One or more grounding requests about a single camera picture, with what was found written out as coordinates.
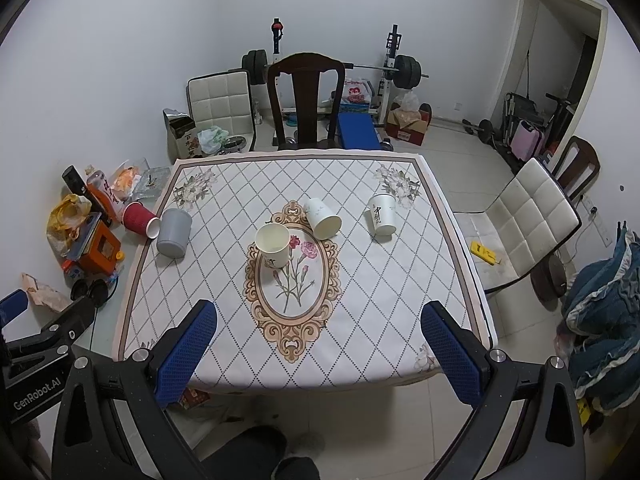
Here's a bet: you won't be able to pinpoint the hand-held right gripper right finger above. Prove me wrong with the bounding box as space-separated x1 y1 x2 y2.
419 301 587 480

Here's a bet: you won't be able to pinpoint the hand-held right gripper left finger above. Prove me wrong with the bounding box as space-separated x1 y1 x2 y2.
51 299 219 480

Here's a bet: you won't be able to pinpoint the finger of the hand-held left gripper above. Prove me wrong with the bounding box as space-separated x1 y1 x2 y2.
29 294 97 357
0 288 30 332

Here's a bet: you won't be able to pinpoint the grey plastic cup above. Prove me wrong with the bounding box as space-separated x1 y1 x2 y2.
156 208 194 259

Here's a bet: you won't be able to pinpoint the red ribbed paper cup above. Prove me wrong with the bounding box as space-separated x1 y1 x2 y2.
122 201 162 239

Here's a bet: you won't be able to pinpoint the white paper cup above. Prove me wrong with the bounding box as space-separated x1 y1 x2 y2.
254 223 291 269
303 197 343 240
368 194 398 237

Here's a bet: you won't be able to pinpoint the black round headphones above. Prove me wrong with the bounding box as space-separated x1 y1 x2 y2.
70 277 111 307

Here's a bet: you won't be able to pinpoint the pink paper bag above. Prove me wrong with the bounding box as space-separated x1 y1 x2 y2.
21 272 72 312

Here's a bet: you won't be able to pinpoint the red packet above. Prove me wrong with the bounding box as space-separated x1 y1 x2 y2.
175 387 209 411

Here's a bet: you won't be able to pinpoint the yellow plastic bag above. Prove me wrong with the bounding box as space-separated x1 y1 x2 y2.
46 194 94 257

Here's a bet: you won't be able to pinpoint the floral diamond printed tablecloth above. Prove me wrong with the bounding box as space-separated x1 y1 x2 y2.
111 152 499 392

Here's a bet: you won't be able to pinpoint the yellow flat packet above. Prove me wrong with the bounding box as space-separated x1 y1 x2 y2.
470 241 501 266

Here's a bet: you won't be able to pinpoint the red printed bag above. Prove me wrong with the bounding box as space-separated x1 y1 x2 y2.
85 170 126 224

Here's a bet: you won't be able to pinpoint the black cylinder bottle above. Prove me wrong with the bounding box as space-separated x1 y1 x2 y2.
62 165 89 194

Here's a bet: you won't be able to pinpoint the orange snack bag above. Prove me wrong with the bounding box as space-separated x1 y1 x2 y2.
111 159 149 202

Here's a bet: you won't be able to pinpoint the white padded chair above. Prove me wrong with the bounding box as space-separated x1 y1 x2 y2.
187 71 257 153
452 157 584 302

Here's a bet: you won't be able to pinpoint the pile of denim clothes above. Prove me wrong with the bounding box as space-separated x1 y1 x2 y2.
556 220 640 415

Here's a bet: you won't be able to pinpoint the grey foil packet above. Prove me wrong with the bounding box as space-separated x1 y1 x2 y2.
134 166 171 199

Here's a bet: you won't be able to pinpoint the white power strip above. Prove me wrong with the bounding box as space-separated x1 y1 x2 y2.
582 197 614 247

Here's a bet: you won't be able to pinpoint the brown printed carton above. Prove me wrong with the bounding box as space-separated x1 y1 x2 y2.
162 108 197 160

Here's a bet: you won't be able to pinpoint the green and white plastic bag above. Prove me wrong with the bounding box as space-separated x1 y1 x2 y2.
197 126 231 154

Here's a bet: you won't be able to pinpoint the red and white cardboard box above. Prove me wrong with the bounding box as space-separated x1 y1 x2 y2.
385 105 434 147

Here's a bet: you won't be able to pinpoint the pink suitcase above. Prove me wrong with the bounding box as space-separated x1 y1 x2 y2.
510 120 544 160

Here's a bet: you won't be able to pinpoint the small black barbell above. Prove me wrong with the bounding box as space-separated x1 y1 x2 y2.
462 118 497 147

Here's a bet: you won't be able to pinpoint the dark wooden chair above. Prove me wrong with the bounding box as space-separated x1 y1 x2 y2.
266 52 347 152
552 136 601 202

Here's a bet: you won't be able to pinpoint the blue weight bench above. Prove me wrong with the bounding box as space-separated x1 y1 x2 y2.
336 112 382 151

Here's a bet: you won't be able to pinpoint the black scooter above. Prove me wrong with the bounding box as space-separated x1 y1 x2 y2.
544 92 577 152

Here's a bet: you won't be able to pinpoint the white barbell rack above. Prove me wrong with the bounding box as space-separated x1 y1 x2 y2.
269 18 405 128

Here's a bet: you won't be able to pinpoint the red and white plastic bag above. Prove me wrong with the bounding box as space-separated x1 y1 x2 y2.
341 77 374 106

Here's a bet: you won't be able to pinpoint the black barbell with plates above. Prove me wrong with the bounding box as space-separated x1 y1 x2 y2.
241 49 430 92

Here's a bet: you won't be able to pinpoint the cream door frame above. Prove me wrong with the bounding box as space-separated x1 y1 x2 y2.
497 0 609 128

